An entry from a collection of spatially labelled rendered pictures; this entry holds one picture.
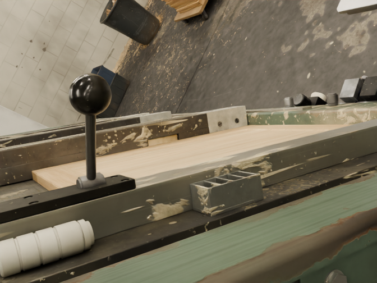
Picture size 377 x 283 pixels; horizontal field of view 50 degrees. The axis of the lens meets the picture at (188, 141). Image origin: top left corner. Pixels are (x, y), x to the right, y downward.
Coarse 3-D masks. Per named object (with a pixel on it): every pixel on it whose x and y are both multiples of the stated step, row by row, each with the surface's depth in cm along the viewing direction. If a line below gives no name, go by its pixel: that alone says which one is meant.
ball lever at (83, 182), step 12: (72, 84) 35; (84, 84) 35; (96, 84) 35; (108, 84) 36; (72, 96) 35; (84, 96) 35; (96, 96) 35; (108, 96) 36; (84, 108) 35; (96, 108) 35; (84, 180) 41; (96, 180) 41
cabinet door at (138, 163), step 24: (168, 144) 93; (192, 144) 89; (216, 144) 83; (240, 144) 78; (264, 144) 74; (48, 168) 82; (72, 168) 79; (96, 168) 75; (120, 168) 71; (144, 168) 67; (168, 168) 64
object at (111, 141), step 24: (168, 120) 98; (192, 120) 101; (216, 120) 104; (240, 120) 108; (24, 144) 86; (48, 144) 84; (72, 144) 87; (96, 144) 89; (120, 144) 92; (144, 144) 95; (0, 168) 80; (24, 168) 82
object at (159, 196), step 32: (352, 128) 61; (224, 160) 50; (256, 160) 49; (288, 160) 52; (320, 160) 55; (128, 192) 41; (160, 192) 43; (0, 224) 36; (32, 224) 37; (96, 224) 40; (128, 224) 42
